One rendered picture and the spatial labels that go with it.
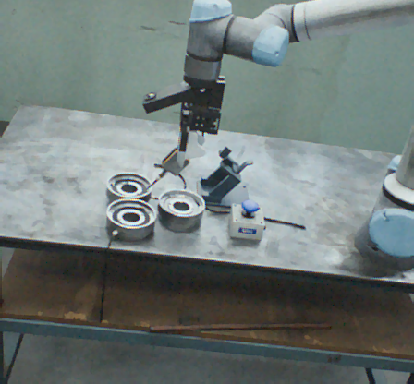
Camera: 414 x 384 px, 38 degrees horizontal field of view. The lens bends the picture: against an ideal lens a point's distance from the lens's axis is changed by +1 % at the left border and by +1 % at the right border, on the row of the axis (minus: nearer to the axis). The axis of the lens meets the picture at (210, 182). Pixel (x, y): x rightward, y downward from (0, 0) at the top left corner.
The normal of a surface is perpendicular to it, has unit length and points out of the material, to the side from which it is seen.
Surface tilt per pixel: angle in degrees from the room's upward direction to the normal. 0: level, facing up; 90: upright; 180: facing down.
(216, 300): 0
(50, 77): 90
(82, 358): 0
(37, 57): 90
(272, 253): 0
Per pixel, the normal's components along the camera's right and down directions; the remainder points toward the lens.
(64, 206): 0.16, -0.83
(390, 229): -0.39, 0.55
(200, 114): 0.04, 0.54
